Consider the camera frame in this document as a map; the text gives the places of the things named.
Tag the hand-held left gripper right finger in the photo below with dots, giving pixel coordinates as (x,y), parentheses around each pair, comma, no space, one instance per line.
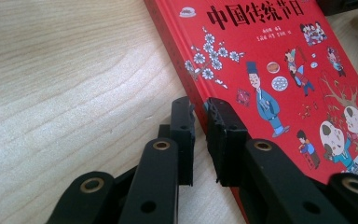
(225,146)

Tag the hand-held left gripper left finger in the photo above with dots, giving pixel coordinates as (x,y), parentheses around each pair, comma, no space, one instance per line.
(183,140)

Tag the red picture book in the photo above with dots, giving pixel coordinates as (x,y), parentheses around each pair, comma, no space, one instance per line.
(276,77)

